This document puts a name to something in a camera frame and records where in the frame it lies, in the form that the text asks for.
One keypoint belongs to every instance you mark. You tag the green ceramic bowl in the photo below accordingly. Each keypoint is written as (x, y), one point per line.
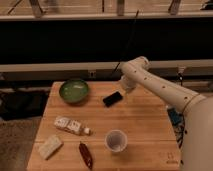
(74, 90)

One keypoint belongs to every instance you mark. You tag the pale sponge block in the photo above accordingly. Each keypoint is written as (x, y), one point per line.
(50, 146)

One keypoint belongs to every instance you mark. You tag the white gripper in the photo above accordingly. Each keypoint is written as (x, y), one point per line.
(127, 84)

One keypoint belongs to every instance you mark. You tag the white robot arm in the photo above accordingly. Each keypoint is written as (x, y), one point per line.
(197, 144)

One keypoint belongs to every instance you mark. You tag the white wall outlet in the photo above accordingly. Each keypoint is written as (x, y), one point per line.
(92, 74)

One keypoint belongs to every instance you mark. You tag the black eraser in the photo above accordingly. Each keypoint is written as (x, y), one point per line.
(112, 99)

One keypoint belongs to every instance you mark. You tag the blue box beside table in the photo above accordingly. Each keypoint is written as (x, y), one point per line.
(178, 124)

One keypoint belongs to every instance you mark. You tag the red chili pepper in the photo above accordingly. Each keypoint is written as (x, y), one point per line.
(86, 155)

